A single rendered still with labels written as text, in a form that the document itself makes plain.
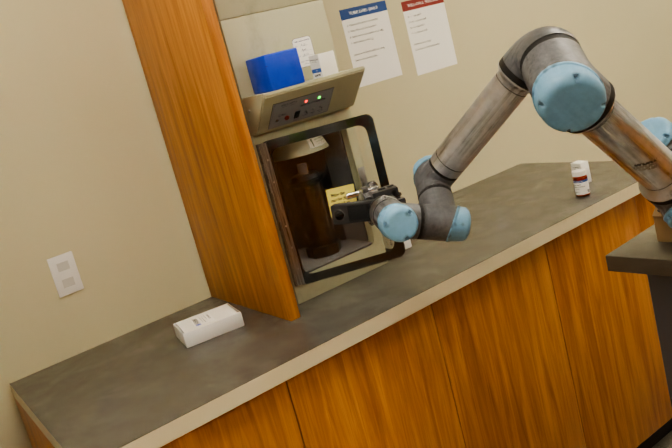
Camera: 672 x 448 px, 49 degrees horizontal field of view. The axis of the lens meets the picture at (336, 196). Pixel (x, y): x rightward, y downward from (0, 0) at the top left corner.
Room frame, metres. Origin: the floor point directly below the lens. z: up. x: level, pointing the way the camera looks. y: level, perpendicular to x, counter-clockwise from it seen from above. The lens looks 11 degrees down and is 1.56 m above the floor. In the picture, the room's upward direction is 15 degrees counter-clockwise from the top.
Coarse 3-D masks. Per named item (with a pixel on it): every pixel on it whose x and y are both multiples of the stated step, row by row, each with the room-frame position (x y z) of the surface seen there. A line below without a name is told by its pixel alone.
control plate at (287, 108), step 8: (304, 96) 1.91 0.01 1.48; (312, 96) 1.93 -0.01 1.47; (328, 96) 1.97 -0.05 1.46; (280, 104) 1.88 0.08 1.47; (288, 104) 1.90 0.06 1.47; (296, 104) 1.91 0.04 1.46; (304, 104) 1.93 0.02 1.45; (312, 104) 1.95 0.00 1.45; (320, 104) 1.98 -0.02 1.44; (328, 104) 2.00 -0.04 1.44; (272, 112) 1.88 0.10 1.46; (280, 112) 1.90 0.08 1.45; (288, 112) 1.92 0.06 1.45; (312, 112) 1.98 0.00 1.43; (320, 112) 2.00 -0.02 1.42; (272, 120) 1.90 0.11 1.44; (280, 120) 1.92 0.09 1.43; (288, 120) 1.94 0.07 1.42; (296, 120) 1.96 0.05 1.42; (272, 128) 1.92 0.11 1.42
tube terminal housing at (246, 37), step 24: (240, 24) 1.95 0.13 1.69; (264, 24) 1.99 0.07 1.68; (288, 24) 2.03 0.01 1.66; (312, 24) 2.07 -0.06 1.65; (240, 48) 1.94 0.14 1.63; (264, 48) 1.98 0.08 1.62; (288, 48) 2.02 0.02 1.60; (240, 72) 1.93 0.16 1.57; (240, 96) 1.93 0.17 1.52; (312, 120) 2.02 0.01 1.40; (336, 120) 2.06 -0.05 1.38; (288, 264) 1.92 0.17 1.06; (312, 288) 1.95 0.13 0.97
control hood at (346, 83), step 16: (320, 80) 1.92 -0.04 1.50; (336, 80) 1.95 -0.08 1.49; (352, 80) 1.99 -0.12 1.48; (256, 96) 1.86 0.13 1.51; (272, 96) 1.84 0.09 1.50; (288, 96) 1.88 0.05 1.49; (336, 96) 2.00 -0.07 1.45; (352, 96) 2.04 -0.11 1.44; (256, 112) 1.87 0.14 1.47; (256, 128) 1.89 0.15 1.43
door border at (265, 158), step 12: (264, 144) 1.92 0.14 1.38; (264, 156) 1.92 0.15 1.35; (276, 180) 1.92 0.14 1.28; (276, 192) 1.92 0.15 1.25; (276, 204) 1.92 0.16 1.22; (276, 216) 1.91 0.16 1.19; (288, 228) 1.92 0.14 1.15; (288, 240) 1.92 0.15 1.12; (288, 252) 1.91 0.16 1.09; (300, 276) 1.92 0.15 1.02
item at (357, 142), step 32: (320, 128) 1.93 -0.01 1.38; (352, 128) 1.94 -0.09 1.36; (288, 160) 1.92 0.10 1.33; (320, 160) 1.93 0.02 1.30; (352, 160) 1.94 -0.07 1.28; (288, 192) 1.92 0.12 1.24; (320, 192) 1.93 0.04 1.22; (320, 224) 1.93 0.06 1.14; (352, 224) 1.93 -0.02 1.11; (320, 256) 1.92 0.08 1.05; (352, 256) 1.93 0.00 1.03; (384, 256) 1.94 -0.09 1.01
